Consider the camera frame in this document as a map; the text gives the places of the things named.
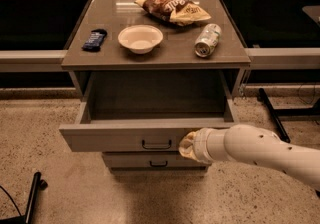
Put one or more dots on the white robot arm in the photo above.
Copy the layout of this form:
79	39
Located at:
254	146

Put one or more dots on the grey top drawer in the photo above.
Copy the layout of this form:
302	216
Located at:
126	135

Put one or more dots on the white paper bowl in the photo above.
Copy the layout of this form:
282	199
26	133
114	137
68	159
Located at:
140	39

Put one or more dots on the dark blue snack bar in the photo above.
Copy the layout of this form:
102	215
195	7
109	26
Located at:
95	40

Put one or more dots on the black drawer handle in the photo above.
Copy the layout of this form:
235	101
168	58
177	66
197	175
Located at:
161	164
156	146

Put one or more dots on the black stand leg right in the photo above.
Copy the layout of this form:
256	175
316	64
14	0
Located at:
292	114

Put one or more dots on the black stand leg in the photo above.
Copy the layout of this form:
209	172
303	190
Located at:
292	114
38	184

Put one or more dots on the grey drawer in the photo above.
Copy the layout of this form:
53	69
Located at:
126	135
134	160

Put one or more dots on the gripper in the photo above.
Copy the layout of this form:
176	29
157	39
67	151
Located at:
200	145

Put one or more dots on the grey drawer cabinet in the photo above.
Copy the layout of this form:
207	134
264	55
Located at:
171	81

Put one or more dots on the black stand leg left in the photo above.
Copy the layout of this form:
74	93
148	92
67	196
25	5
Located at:
38	184

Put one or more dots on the green soda can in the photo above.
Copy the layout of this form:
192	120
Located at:
207	41

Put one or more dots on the metal railing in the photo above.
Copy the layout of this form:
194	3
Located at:
33	58

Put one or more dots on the brown chip bag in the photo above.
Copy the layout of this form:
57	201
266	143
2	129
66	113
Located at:
179	12

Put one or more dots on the black top drawer handle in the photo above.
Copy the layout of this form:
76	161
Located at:
156	146

